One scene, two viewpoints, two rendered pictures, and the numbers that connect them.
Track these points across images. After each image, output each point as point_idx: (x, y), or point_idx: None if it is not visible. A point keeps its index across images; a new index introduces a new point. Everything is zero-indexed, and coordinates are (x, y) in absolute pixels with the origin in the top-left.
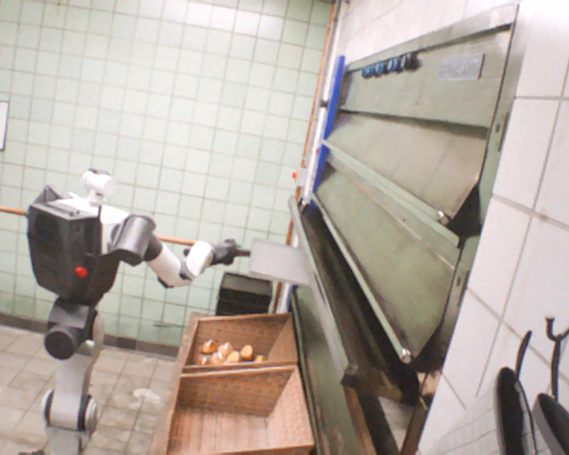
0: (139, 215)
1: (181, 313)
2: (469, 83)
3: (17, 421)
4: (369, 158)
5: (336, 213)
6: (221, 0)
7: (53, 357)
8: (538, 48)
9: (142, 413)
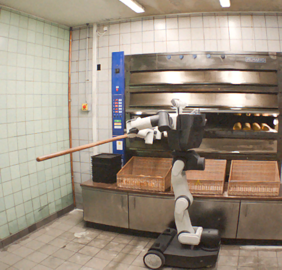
0: (197, 110)
1: (46, 197)
2: (262, 62)
3: (93, 268)
4: (212, 80)
5: None
6: (38, 29)
7: (203, 170)
8: None
9: (96, 237)
